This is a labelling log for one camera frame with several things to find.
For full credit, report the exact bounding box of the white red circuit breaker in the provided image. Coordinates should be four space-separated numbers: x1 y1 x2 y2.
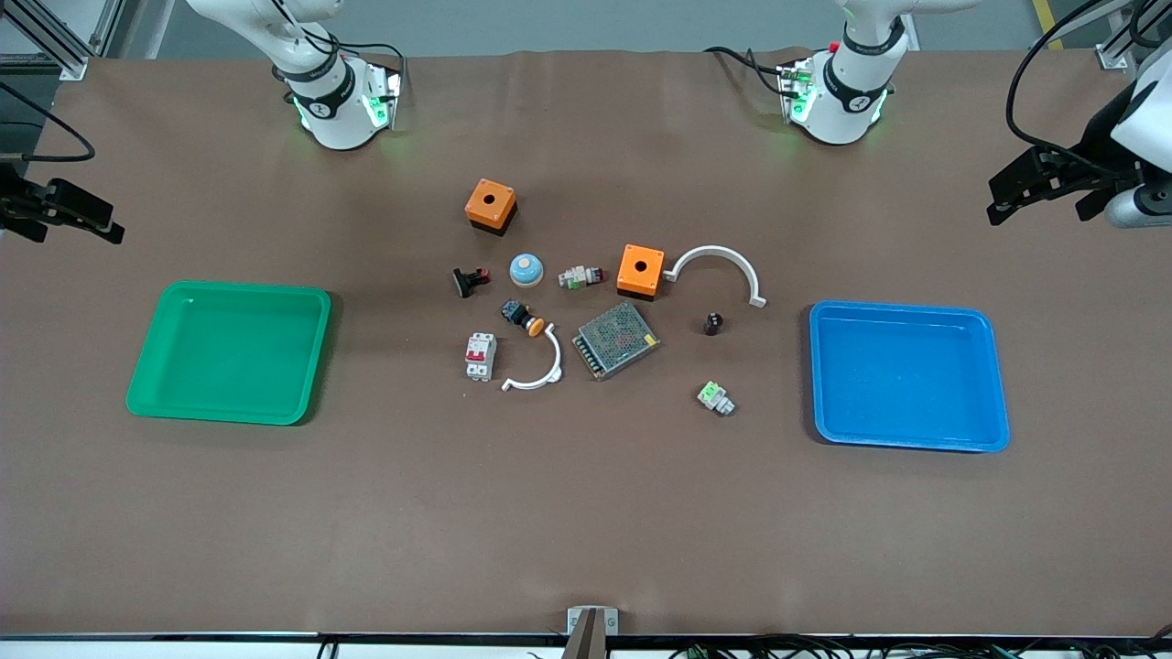
464 331 498 383

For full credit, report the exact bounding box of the green plastic tray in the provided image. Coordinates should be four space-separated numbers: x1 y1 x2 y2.
125 280 332 427

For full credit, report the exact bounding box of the blue plastic tray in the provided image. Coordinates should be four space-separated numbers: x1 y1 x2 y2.
808 300 1011 454

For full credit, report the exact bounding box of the orange black button box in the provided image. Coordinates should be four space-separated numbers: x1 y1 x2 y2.
464 178 518 237
616 243 667 301

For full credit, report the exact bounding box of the metal mesh power supply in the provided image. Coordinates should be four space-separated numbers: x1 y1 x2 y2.
572 301 661 382

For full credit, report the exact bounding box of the black orange mushroom button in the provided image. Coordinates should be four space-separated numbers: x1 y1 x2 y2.
501 299 546 338

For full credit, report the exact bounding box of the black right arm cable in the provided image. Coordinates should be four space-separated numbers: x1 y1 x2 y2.
0 81 98 164

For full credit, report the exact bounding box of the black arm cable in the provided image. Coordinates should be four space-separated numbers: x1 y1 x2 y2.
0 81 98 164
1005 0 1116 177

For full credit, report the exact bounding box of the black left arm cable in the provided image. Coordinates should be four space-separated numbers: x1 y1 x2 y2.
1005 0 1116 177

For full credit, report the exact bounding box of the aluminium frame profile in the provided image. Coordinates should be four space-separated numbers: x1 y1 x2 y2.
1035 0 1172 70
0 0 125 81

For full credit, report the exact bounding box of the metal base connector bracket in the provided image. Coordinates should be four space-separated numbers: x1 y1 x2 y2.
778 57 816 124
364 62 404 131

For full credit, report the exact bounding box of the large white arc bracket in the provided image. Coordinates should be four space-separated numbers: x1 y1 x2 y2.
663 245 768 309

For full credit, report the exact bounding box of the black left base cable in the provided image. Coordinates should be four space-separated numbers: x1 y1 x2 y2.
703 46 793 97

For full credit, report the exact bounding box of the black base cable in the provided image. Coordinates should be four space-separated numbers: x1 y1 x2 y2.
311 35 409 102
703 46 793 97

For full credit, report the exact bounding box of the black right base cable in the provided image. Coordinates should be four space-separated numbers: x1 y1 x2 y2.
311 35 409 102

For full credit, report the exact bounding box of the small white arc bracket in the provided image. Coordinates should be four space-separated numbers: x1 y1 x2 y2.
501 327 564 393

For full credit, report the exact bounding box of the black cable bundle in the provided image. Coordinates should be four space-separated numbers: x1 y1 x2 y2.
668 634 1172 659

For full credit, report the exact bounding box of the metal clamp bracket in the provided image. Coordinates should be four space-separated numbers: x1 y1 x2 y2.
563 606 620 659

